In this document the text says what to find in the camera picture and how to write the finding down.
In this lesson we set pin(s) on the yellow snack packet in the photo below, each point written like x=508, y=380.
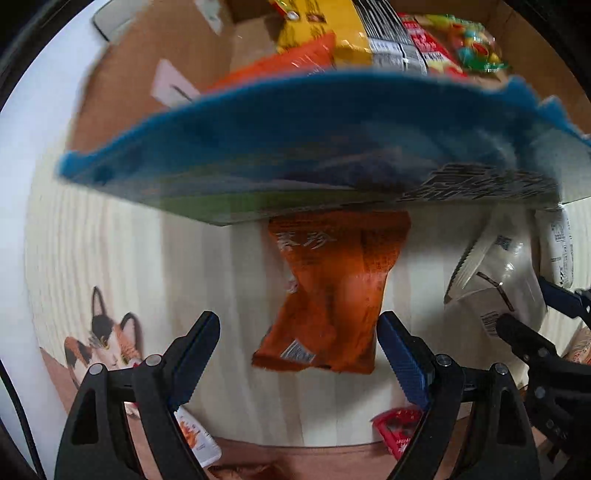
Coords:
x=323, y=37

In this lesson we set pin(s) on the black snack packet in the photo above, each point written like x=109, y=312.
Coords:
x=388, y=41

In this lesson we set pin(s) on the colourful candy packet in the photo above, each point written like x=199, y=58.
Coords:
x=471, y=46

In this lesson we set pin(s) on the large blue snack bag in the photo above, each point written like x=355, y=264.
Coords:
x=300, y=138

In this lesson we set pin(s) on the orange snack packet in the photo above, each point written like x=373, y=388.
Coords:
x=286, y=64
x=332, y=295

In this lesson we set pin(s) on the white printed snack packet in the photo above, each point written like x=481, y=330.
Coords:
x=556, y=249

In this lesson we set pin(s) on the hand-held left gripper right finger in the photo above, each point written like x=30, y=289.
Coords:
x=401, y=360

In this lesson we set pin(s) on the white and red snack packet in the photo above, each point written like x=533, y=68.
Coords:
x=196, y=438

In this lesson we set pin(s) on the peach snack packet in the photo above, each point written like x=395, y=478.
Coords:
x=582, y=344

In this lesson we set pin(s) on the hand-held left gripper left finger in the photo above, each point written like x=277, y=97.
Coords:
x=198, y=350

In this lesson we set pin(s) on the grey padded chair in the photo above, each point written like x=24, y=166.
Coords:
x=120, y=18

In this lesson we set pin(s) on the large white snack packet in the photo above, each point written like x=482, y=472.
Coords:
x=498, y=277

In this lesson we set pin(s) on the brown cardboard box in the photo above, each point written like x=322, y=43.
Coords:
x=138, y=69

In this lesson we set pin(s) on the small red snack packet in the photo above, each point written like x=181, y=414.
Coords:
x=397, y=429

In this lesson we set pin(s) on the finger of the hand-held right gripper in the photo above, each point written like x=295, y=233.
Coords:
x=561, y=295
x=526, y=339

